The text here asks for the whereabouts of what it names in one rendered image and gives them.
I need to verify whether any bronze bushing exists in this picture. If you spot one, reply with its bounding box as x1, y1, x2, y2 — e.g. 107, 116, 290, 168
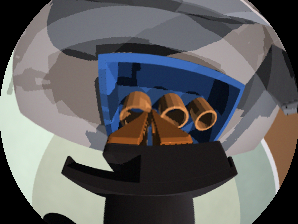
158, 93, 189, 128
188, 97, 217, 130
120, 91, 152, 127

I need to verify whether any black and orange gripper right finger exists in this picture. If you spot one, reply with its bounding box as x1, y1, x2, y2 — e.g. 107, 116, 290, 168
152, 109, 193, 146

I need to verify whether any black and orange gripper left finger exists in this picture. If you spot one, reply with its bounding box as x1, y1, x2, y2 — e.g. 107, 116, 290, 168
105, 111, 148, 146

